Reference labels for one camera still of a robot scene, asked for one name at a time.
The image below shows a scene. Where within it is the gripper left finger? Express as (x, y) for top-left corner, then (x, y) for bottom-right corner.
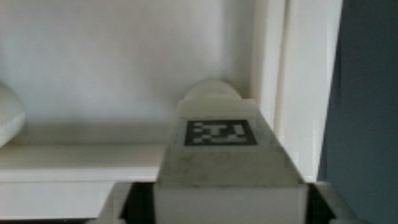
(100, 182), (157, 224)

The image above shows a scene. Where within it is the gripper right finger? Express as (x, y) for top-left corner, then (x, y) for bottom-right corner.
(306, 182), (372, 224)

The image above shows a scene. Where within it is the white table leg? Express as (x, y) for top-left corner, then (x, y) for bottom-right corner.
(155, 80), (308, 224)

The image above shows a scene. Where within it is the white square tabletop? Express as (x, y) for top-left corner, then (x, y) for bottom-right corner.
(0, 0), (256, 220)

